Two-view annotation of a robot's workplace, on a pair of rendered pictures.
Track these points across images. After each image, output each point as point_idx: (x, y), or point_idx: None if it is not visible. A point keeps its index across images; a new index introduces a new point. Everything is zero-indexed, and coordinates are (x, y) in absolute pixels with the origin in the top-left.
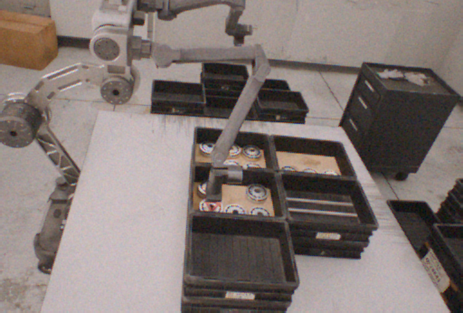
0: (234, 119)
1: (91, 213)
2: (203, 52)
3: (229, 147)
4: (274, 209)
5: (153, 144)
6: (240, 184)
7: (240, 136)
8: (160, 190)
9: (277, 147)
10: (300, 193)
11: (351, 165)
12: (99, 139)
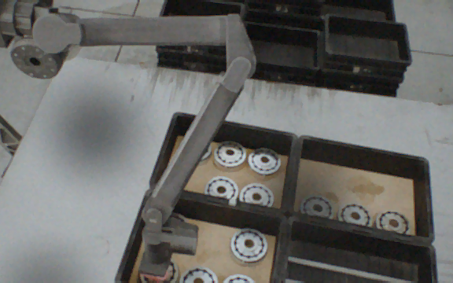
0: (184, 153)
1: (5, 240)
2: (128, 30)
3: (172, 200)
4: (270, 281)
5: (126, 122)
6: (228, 225)
7: (248, 133)
8: (114, 207)
9: (311, 154)
10: (328, 250)
11: (430, 213)
12: (50, 108)
